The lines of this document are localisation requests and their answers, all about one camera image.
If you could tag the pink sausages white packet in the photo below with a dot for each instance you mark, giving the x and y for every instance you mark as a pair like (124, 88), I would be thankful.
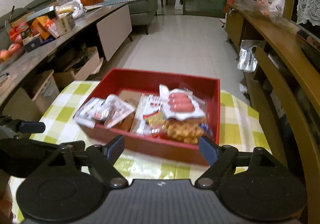
(181, 105)

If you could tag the red apple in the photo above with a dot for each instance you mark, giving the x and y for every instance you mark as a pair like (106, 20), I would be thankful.
(14, 48)

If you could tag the white clear printed packet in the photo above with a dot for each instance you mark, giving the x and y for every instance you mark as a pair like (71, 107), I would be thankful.
(112, 111)

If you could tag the white Kaprons wafer packet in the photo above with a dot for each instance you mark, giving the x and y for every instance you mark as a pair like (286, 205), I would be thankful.
(84, 115)

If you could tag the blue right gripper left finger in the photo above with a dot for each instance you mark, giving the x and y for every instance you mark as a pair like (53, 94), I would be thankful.
(101, 160)

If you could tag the clear fried noodle snack bag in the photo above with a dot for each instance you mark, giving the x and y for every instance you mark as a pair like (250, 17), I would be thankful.
(188, 130)

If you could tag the cardboard box under table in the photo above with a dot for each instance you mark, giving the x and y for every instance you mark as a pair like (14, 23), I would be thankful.
(31, 102)

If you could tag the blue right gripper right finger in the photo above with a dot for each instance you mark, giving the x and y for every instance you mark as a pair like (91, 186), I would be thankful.
(219, 159)

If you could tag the wooden curved side counter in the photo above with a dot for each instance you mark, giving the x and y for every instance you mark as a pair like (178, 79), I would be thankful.
(284, 89)

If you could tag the gold foil snack packet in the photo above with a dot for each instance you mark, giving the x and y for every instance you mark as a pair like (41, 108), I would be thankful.
(126, 123)

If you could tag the silver foil bag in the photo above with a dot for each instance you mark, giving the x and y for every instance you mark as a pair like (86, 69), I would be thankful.
(247, 61)

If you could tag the white red label packet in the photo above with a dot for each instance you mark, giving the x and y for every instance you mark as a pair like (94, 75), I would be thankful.
(148, 104)

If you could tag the red yellow snack packet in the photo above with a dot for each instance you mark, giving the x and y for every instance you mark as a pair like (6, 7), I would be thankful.
(155, 125)

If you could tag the red rectangular box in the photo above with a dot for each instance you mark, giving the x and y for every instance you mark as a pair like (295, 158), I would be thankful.
(130, 85)

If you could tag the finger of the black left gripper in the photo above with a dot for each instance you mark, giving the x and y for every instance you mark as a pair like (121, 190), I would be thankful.
(30, 127)

